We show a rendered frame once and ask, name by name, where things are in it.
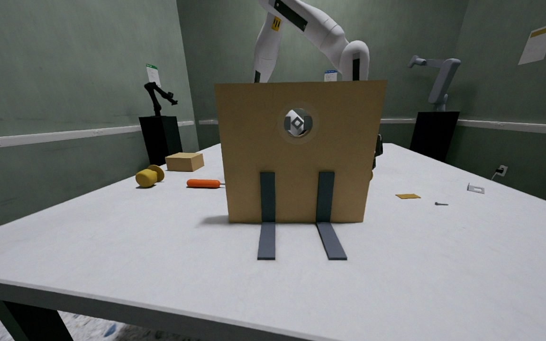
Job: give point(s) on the tan wooden door panel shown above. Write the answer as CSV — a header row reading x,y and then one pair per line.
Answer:
x,y
345,117

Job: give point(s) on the tan cardboard box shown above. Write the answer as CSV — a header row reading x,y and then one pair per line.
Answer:
x,y
189,162

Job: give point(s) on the yellow door knob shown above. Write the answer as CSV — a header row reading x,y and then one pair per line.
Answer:
x,y
149,176

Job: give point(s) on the orange-handled screwdriver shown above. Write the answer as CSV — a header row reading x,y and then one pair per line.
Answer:
x,y
207,183

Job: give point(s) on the tan rectangular plate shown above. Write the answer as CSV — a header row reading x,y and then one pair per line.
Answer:
x,y
407,196

